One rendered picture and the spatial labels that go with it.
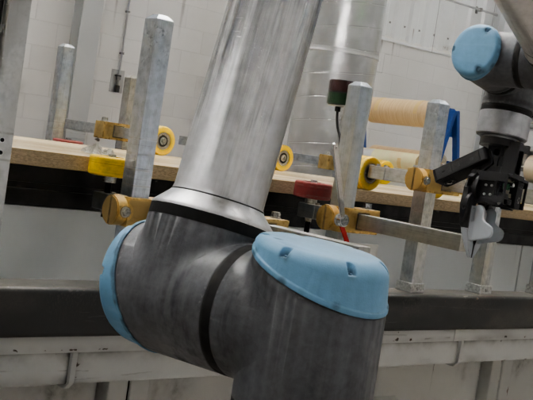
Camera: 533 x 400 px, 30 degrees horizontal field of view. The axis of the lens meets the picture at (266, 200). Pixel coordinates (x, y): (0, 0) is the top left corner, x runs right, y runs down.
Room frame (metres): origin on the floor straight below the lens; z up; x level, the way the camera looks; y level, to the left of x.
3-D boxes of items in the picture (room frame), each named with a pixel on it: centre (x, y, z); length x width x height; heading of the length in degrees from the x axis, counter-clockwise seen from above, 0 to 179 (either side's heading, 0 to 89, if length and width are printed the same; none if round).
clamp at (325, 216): (2.02, -0.17, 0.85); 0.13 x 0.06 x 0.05; 132
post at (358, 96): (2.00, -0.15, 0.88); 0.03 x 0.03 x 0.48; 42
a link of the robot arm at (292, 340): (1.06, -0.06, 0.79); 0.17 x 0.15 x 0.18; 53
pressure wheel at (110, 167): (1.80, 0.29, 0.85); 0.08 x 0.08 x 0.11
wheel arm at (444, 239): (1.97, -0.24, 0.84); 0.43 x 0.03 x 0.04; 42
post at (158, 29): (1.67, 0.22, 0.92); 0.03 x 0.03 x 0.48; 42
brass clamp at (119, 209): (1.68, 0.20, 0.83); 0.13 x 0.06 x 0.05; 132
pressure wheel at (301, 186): (2.12, -0.09, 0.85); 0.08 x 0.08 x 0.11
